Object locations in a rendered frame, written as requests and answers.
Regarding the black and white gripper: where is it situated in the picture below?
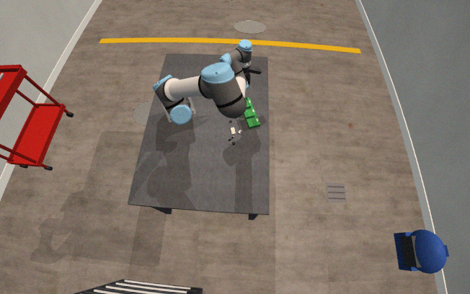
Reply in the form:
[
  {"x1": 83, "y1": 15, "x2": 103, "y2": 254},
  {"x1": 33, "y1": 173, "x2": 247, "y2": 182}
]
[{"x1": 242, "y1": 66, "x2": 250, "y2": 85}]

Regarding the green three-compartment bin rack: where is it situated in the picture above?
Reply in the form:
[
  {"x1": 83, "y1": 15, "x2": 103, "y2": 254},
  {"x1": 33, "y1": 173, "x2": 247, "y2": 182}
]
[{"x1": 244, "y1": 97, "x2": 260, "y2": 129}]

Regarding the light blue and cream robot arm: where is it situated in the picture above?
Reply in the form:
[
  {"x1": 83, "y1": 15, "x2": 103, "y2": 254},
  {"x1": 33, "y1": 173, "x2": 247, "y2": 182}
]
[{"x1": 153, "y1": 40, "x2": 262, "y2": 125}]

